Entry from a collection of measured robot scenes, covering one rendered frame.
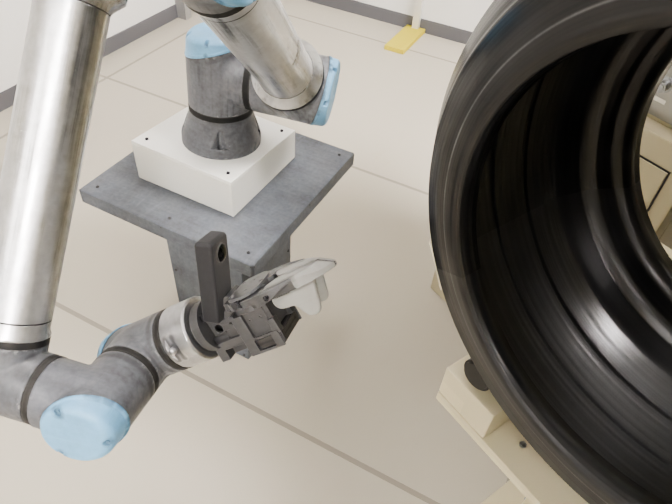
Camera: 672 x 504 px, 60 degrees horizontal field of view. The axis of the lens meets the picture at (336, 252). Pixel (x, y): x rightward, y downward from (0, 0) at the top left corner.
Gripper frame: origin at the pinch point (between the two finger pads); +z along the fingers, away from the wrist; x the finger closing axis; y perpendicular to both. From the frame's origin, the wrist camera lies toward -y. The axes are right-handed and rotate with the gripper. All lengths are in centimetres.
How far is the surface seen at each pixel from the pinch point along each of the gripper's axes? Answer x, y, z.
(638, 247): -14.6, 18.7, 33.5
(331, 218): -145, 26, -56
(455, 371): -4.6, 22.5, 6.9
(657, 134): -67, 21, 47
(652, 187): -67, 32, 43
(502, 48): 11.7, -13.7, 28.3
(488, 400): -1.8, 26.2, 10.0
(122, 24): -236, -101, -147
